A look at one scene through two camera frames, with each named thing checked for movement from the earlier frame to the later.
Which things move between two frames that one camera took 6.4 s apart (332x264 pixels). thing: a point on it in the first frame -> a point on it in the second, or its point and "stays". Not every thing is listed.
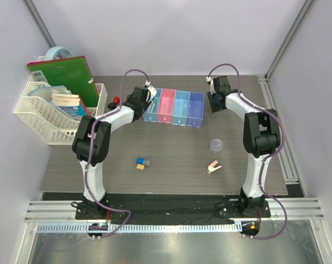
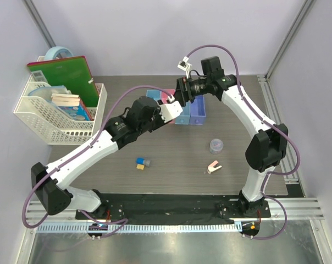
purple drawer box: x=195 y=109 stays
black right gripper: x=213 y=107 -> x=183 y=92
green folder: x=73 y=72 stays
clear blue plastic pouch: x=45 y=93 stays
